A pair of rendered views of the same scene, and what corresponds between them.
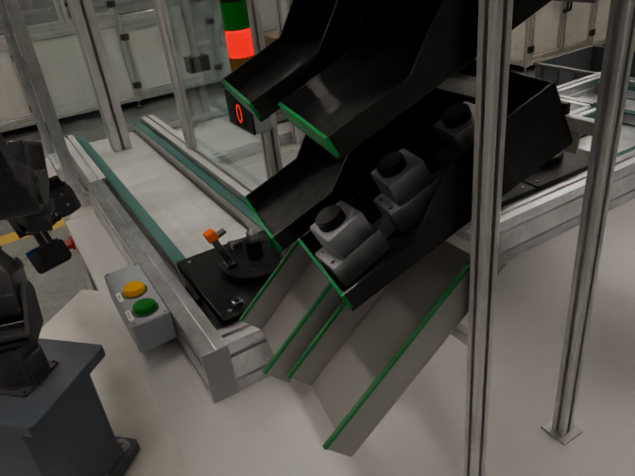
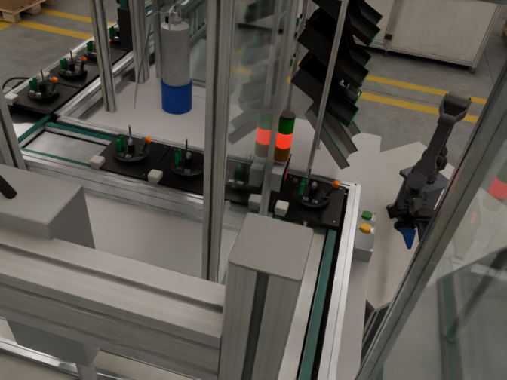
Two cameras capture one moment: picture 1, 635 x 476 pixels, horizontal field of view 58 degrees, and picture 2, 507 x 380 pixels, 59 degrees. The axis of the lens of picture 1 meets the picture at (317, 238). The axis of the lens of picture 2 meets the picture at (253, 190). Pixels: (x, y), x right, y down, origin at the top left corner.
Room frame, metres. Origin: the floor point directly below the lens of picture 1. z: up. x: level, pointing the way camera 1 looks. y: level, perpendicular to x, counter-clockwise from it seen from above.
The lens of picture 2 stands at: (2.08, 0.77, 2.08)
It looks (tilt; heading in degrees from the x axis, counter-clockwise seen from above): 40 degrees down; 219
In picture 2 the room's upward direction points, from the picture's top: 7 degrees clockwise
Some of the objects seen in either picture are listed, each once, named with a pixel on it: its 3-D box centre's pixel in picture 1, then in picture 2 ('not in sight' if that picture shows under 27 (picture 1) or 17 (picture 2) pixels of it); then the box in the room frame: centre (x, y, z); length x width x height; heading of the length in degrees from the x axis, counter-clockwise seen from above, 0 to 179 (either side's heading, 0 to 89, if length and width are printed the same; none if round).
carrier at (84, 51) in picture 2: not in sight; (96, 47); (0.86, -1.42, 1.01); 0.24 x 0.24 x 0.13; 28
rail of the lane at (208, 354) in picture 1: (145, 259); (339, 271); (1.09, 0.38, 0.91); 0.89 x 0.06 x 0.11; 28
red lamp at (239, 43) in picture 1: (239, 42); (284, 137); (1.14, 0.10, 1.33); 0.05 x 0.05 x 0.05
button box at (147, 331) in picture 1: (138, 304); (363, 234); (0.89, 0.35, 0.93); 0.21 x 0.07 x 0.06; 28
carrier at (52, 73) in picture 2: not in sight; (71, 65); (1.08, -1.31, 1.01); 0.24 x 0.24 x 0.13; 28
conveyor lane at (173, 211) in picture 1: (214, 230); (287, 264); (1.20, 0.24, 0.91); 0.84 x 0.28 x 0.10; 28
